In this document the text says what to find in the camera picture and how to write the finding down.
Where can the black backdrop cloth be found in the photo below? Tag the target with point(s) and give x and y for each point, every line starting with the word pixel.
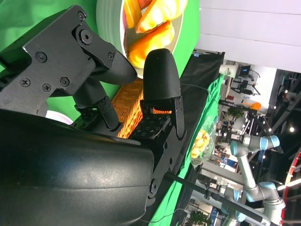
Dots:
pixel 202 70

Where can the orange wicker basket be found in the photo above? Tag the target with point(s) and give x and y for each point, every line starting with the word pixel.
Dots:
pixel 129 103

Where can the black pole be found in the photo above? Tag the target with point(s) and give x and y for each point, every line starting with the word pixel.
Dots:
pixel 188 186

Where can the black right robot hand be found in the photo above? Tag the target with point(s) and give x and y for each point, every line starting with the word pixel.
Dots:
pixel 70 176

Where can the green tablecloth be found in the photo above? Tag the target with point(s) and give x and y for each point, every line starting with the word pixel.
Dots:
pixel 35 11

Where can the lavender plate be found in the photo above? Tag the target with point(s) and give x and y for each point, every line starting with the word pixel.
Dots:
pixel 58 116

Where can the pale green bowl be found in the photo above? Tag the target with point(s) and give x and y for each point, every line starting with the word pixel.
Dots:
pixel 108 28

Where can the green backdrop cloth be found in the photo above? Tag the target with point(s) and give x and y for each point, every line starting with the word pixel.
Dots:
pixel 174 202

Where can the oval orange swirl bread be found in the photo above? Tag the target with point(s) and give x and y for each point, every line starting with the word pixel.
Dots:
pixel 164 11

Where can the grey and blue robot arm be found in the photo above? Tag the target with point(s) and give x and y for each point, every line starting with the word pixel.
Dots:
pixel 247 169

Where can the clear bag of yellow items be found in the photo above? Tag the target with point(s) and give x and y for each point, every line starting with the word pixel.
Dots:
pixel 200 143

